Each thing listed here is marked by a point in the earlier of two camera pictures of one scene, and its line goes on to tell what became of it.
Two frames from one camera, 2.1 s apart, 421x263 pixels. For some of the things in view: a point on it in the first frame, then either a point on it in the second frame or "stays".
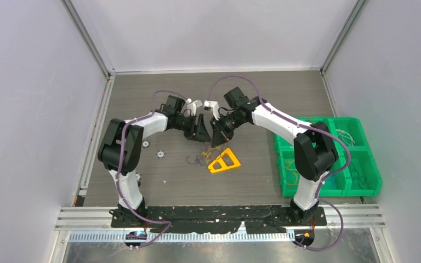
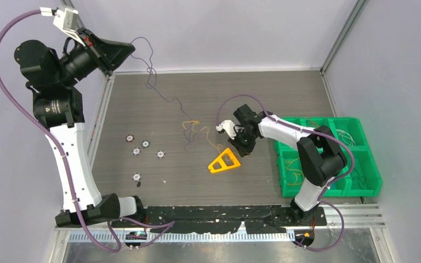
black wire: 362,180 stays
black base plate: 220,219 stays
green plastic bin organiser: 354,173 stays
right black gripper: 218,138 → 243,150
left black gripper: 202,134 → 109,54
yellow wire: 297,175 stays
